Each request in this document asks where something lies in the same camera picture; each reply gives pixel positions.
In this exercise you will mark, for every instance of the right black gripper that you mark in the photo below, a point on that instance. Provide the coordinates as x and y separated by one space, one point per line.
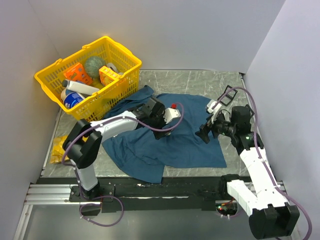
203 132

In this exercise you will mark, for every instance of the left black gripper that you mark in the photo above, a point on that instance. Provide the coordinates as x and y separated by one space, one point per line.
159 134

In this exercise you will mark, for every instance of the dark blue t-shirt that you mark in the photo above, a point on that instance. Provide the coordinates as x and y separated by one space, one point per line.
138 154

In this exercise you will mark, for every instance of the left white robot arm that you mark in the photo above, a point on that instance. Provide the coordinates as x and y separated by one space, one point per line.
83 142

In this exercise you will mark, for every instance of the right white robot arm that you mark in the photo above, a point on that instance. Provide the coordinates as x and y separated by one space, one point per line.
270 215

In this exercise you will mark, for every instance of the orange yellow snack box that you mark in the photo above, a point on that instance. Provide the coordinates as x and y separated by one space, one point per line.
108 74

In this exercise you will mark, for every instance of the blue white container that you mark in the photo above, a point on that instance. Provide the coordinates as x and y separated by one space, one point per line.
70 98

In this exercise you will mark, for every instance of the green round melon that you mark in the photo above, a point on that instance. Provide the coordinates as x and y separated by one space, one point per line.
92 66

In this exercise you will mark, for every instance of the white tube bottle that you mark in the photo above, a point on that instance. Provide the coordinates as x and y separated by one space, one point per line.
79 87

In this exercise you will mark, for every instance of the yellow chips bag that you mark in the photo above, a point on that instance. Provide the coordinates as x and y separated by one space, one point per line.
57 151

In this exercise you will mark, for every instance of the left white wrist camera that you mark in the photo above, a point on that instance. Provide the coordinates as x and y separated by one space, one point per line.
171 113

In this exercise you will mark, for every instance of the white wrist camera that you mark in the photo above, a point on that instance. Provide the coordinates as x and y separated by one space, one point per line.
213 107
171 113

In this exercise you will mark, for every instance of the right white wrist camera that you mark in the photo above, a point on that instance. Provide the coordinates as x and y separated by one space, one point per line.
213 107

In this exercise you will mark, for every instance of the black square frame marker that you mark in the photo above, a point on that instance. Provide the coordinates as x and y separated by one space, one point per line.
227 96

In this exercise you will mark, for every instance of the aluminium extrusion rail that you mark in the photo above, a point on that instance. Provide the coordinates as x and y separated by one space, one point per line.
47 195

